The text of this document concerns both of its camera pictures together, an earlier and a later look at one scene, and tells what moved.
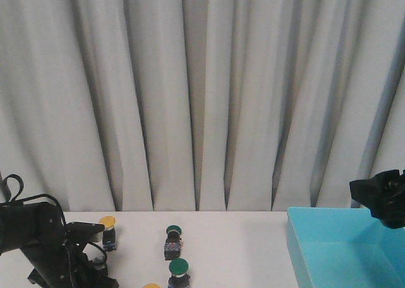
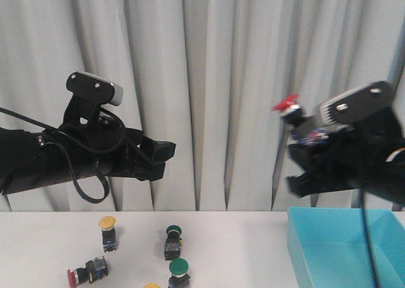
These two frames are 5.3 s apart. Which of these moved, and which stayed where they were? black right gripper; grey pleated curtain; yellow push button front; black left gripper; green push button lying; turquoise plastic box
Moved: black right gripper; black left gripper
Stayed: turquoise plastic box; green push button lying; yellow push button front; grey pleated curtain
